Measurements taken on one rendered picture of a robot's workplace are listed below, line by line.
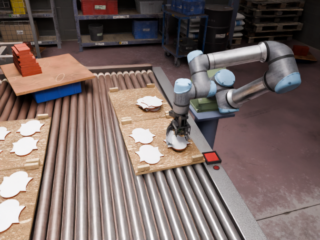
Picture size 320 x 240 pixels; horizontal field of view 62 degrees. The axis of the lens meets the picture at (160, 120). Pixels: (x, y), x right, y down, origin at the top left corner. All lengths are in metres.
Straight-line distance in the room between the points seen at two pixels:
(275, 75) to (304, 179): 1.73
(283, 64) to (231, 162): 1.65
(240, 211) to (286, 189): 1.58
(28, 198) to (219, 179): 0.82
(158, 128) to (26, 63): 0.98
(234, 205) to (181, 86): 0.54
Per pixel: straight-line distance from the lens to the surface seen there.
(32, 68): 1.99
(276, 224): 2.43
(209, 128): 1.90
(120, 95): 1.84
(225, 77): 1.64
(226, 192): 1.24
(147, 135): 1.44
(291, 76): 1.33
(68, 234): 1.10
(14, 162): 1.42
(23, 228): 1.14
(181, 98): 1.18
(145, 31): 5.79
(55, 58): 2.26
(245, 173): 2.74
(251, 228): 1.15
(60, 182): 1.28
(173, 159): 1.31
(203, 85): 1.21
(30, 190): 1.26
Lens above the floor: 1.81
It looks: 33 degrees down
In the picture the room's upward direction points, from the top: 3 degrees clockwise
